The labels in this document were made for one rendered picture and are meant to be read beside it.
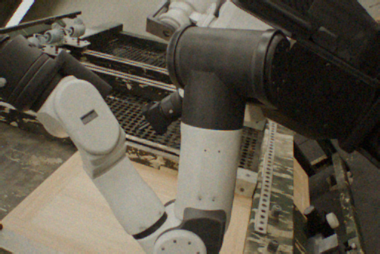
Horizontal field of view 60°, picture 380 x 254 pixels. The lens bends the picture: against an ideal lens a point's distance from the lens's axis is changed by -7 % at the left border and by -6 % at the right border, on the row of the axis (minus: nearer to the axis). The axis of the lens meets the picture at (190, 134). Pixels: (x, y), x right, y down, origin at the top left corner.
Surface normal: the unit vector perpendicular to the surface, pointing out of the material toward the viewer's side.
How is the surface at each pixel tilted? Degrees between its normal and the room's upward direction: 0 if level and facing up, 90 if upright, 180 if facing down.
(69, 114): 94
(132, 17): 90
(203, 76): 68
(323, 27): 90
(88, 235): 51
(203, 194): 90
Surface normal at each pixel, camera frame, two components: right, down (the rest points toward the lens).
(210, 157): 0.01, 0.22
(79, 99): 0.53, -0.14
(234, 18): -0.36, 0.35
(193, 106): -0.67, 0.11
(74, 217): 0.18, -0.87
